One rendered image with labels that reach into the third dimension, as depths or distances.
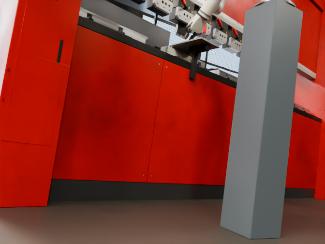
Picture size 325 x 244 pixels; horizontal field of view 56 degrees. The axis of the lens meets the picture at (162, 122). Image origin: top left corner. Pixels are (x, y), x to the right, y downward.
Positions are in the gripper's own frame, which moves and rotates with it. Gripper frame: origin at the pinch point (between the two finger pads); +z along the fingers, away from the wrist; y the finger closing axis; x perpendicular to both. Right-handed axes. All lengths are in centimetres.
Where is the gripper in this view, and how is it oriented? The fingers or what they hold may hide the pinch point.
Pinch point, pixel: (189, 37)
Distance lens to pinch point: 212.9
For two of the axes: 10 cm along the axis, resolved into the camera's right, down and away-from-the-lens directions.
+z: -5.3, 7.4, 4.1
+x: 4.2, 6.5, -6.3
